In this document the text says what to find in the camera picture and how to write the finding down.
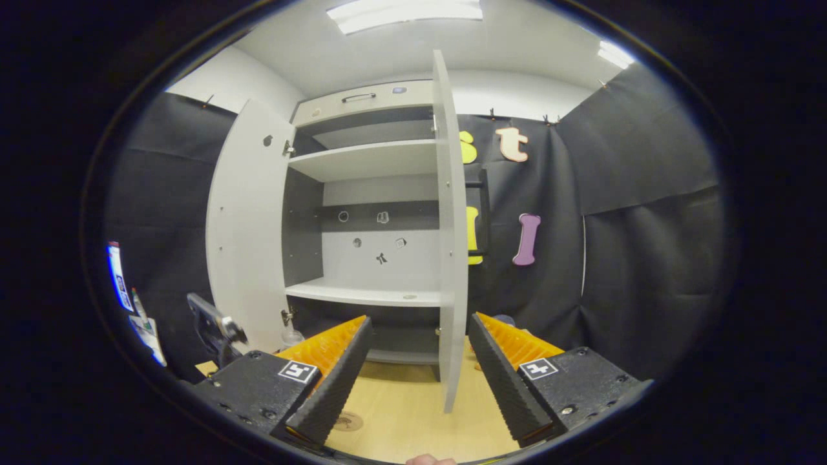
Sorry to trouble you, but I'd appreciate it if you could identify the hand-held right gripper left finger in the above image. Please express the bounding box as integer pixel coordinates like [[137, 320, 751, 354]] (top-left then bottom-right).
[[191, 315, 374, 448]]

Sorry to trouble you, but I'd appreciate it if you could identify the white and grey cabinet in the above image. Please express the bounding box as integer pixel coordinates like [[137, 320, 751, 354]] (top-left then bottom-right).
[[281, 79, 453, 382]]

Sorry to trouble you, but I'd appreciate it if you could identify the rectangular ceiling light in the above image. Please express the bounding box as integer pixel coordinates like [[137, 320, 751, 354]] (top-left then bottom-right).
[[598, 40, 637, 70], [326, 0, 484, 35]]

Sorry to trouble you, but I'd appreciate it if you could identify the white drawer front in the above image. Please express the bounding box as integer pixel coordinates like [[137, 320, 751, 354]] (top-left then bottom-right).
[[292, 79, 435, 128]]

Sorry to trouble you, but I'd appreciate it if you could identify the printed wall poster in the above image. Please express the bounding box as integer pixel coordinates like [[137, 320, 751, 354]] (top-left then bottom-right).
[[107, 241, 169, 367]]

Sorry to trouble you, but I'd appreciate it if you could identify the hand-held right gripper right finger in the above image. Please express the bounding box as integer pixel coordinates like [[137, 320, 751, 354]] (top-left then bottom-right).
[[468, 312, 654, 448]]

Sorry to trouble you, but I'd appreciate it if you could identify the black backdrop cloth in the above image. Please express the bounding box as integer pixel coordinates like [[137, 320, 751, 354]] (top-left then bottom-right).
[[457, 61, 731, 382], [103, 92, 240, 382]]

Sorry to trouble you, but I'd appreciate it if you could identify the white cabinet door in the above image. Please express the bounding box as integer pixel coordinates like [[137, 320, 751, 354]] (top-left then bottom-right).
[[205, 98, 297, 355], [432, 50, 470, 414]]

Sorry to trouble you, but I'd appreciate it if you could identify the white cabinet shelf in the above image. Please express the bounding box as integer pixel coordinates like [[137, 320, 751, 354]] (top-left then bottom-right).
[[288, 139, 443, 183], [285, 278, 443, 308]]

